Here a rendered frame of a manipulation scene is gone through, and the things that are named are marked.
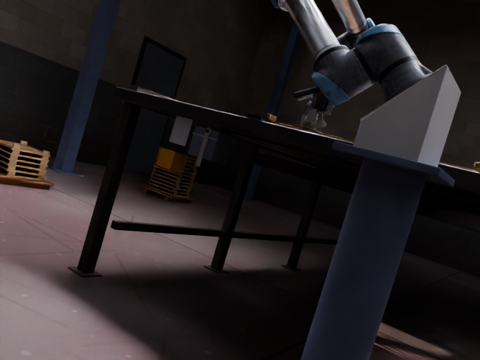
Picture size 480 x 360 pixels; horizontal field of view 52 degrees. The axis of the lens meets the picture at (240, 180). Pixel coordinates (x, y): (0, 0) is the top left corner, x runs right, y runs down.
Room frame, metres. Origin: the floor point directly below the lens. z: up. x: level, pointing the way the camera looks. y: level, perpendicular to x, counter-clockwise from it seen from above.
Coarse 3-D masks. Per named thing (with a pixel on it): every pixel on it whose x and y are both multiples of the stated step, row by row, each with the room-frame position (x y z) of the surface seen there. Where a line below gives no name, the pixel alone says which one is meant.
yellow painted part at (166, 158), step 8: (176, 144) 2.16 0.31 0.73; (160, 152) 2.16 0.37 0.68; (168, 152) 2.13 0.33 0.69; (176, 152) 2.13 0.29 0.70; (160, 160) 2.15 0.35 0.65; (168, 160) 2.12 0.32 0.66; (176, 160) 2.13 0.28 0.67; (184, 160) 2.17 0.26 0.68; (168, 168) 2.12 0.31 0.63; (176, 168) 2.14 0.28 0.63
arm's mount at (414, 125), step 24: (408, 96) 1.24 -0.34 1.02; (432, 96) 1.21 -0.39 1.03; (456, 96) 1.37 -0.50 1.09; (384, 120) 1.26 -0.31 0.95; (408, 120) 1.23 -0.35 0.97; (432, 120) 1.22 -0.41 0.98; (360, 144) 1.28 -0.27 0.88; (384, 144) 1.25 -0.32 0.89; (408, 144) 1.22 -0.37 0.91; (432, 144) 1.29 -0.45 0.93
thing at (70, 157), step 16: (112, 0) 5.68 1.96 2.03; (96, 16) 5.71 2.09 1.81; (112, 16) 5.73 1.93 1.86; (96, 32) 5.67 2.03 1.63; (96, 48) 5.65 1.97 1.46; (96, 64) 5.70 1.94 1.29; (80, 80) 5.70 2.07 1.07; (96, 80) 5.76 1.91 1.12; (80, 96) 5.66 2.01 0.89; (80, 112) 5.67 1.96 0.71; (64, 128) 5.71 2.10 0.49; (80, 128) 5.72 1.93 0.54; (64, 144) 5.68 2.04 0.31; (64, 160) 5.65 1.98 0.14
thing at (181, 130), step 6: (180, 120) 2.16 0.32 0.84; (186, 120) 2.14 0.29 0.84; (192, 120) 2.12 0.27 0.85; (174, 126) 2.17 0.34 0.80; (180, 126) 2.15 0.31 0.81; (186, 126) 2.13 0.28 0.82; (174, 132) 2.17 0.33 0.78; (180, 132) 2.15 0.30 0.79; (186, 132) 2.13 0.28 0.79; (174, 138) 2.16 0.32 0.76; (180, 138) 2.14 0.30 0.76; (186, 138) 2.12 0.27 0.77; (180, 144) 2.14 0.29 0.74
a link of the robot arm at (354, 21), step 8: (336, 0) 1.70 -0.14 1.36; (344, 0) 1.70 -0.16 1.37; (352, 0) 1.72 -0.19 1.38; (336, 8) 1.75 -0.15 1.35; (344, 8) 1.73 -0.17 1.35; (352, 8) 1.74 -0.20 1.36; (360, 8) 1.78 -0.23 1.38; (344, 16) 1.77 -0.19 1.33; (352, 16) 1.77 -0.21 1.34; (360, 16) 1.78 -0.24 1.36; (344, 24) 1.82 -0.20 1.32; (352, 24) 1.80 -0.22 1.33; (360, 24) 1.80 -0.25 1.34; (368, 24) 1.85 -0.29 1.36; (352, 32) 1.84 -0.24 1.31; (360, 32) 1.83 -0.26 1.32; (352, 40) 1.86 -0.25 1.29; (352, 48) 1.88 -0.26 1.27
